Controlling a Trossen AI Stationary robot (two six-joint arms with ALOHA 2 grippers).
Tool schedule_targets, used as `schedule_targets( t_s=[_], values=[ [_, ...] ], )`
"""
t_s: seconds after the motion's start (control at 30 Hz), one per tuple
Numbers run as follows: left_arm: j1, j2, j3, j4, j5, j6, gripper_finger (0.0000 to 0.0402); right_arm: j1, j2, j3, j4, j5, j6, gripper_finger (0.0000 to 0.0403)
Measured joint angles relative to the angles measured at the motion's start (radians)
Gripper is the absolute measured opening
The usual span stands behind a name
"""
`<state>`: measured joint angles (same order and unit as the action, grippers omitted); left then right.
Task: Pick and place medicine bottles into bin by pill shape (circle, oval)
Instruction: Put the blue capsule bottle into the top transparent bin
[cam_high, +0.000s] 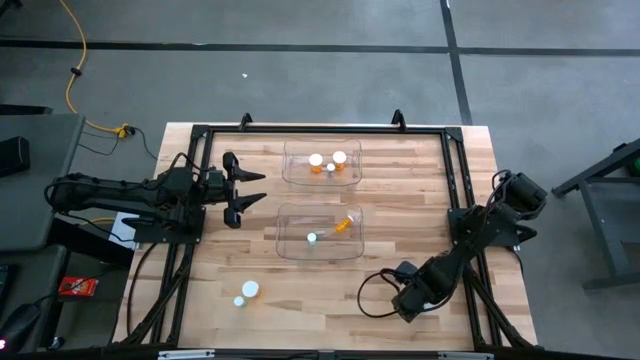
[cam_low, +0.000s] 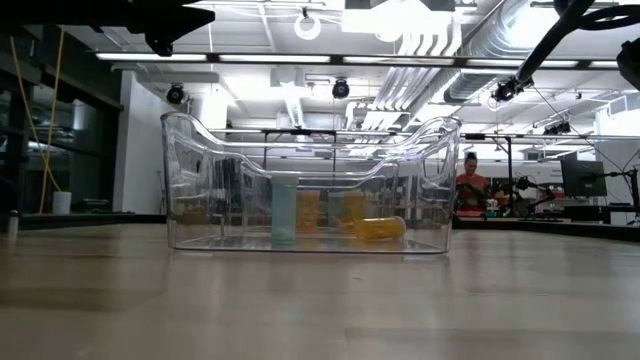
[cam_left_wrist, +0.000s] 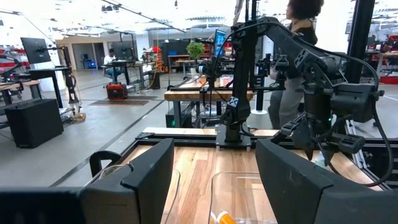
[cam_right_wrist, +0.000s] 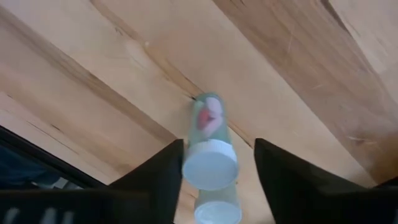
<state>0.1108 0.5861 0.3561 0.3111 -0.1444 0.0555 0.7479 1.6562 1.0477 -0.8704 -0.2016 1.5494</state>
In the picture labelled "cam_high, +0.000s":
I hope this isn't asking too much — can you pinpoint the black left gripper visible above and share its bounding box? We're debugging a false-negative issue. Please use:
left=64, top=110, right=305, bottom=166
left=202, top=150, right=269, bottom=230

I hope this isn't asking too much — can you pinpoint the black metal stand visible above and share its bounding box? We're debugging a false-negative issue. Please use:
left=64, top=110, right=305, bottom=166
left=551, top=137, right=640, bottom=291

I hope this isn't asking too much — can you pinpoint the black power cable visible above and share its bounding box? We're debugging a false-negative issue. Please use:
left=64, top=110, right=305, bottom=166
left=78, top=125, right=160, bottom=162

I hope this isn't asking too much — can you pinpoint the silver metal bracket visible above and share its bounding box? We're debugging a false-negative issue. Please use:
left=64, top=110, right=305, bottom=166
left=437, top=350, right=495, bottom=360
left=157, top=349, right=217, bottom=360

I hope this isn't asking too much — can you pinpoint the white paper sheet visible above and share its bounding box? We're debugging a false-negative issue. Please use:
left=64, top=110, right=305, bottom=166
left=108, top=211, right=140, bottom=250

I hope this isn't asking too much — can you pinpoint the red cardboard packet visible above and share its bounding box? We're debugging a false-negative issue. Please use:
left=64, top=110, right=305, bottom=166
left=57, top=275, right=100, bottom=298

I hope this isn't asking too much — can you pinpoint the black speaker box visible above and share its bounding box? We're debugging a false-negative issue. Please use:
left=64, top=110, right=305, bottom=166
left=0, top=135, right=32, bottom=178

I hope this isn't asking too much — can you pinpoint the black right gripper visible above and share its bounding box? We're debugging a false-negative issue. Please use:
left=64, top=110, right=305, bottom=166
left=392, top=249, right=468, bottom=324

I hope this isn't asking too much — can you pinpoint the black handheld device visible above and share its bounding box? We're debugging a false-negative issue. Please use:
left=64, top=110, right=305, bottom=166
left=0, top=301, right=42, bottom=354

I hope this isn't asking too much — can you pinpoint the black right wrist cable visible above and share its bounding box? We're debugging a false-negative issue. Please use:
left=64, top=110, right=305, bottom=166
left=356, top=268, right=402, bottom=320

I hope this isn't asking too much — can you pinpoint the clear plastic bin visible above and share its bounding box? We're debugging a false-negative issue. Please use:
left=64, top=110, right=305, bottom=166
left=281, top=138, right=364, bottom=193
left=275, top=201, right=366, bottom=262

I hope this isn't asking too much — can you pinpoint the black aluminium table frame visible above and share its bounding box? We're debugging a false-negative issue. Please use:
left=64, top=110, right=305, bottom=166
left=110, top=108, right=540, bottom=351

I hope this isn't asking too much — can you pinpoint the grey side table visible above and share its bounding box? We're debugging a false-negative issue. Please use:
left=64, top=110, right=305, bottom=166
left=0, top=112, right=87, bottom=252

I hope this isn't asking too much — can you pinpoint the yellow extension cord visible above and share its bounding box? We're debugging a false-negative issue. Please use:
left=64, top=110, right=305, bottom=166
left=58, top=0, right=132, bottom=139

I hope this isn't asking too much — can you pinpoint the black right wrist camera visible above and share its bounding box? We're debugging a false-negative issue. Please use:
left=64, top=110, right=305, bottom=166
left=394, top=259, right=422, bottom=282

